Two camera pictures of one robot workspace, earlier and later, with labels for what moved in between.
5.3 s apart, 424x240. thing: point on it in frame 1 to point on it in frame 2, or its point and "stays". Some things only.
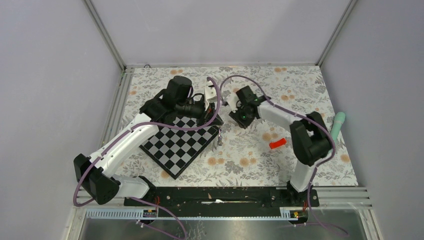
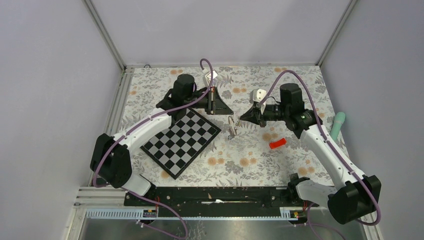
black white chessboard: x=171 y=151 stays
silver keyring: x=220 y=140 to x=232 y=124
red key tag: x=278 y=143 stays
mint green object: x=339 y=119 stays
